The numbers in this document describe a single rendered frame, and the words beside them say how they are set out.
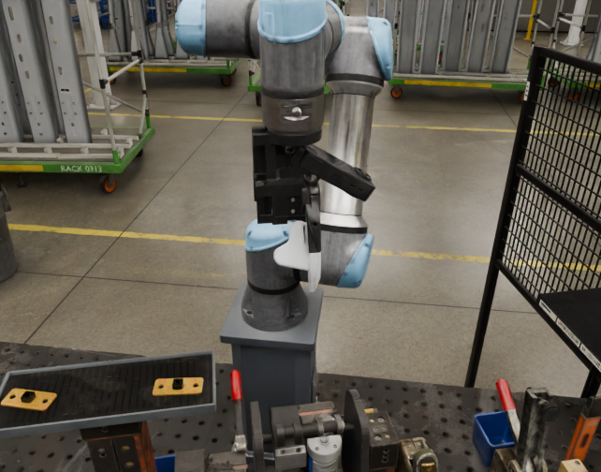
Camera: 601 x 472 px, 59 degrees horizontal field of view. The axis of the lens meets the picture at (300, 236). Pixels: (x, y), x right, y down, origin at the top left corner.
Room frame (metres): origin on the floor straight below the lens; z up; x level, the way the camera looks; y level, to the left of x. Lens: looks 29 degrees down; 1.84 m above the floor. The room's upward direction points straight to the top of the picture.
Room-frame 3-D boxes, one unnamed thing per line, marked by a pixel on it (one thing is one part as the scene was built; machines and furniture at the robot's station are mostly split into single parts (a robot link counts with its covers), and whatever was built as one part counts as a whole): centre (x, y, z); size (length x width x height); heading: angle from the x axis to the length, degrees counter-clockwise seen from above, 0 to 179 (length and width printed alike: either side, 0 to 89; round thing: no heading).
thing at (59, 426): (0.68, 0.33, 1.16); 0.37 x 0.14 x 0.02; 99
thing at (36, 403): (0.65, 0.46, 1.17); 0.08 x 0.04 x 0.01; 81
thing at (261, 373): (0.98, 0.06, 0.90); 0.21 x 0.21 x 0.40; 82
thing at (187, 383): (0.68, 0.21, 1.17); 0.08 x 0.04 x 0.01; 93
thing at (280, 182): (0.64, 0.02, 1.58); 0.09 x 0.08 x 0.12; 98
